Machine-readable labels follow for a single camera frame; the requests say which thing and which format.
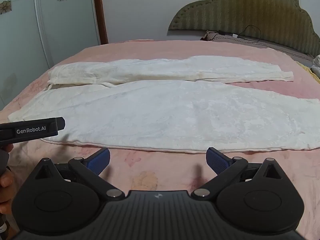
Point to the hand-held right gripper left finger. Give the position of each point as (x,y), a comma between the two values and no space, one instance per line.
(98,161)

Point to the brown wooden wardrobe frame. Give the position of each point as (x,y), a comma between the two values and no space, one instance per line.
(101,10)

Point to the olive padded headboard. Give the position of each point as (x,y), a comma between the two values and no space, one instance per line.
(250,12)

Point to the white pants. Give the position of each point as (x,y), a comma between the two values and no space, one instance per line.
(175,115)

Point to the crumpled white cloth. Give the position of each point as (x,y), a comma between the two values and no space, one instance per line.
(317,63)

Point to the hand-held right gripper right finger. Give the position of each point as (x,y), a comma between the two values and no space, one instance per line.
(217,161)

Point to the grey brown pillow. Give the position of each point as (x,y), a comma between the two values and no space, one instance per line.
(262,43)

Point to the pink floral blanket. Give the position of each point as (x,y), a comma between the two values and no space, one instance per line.
(155,166)

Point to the floral frosted wardrobe door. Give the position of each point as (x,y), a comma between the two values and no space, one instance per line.
(50,30)

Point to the person's left hand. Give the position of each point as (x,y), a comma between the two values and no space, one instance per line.
(7,190)

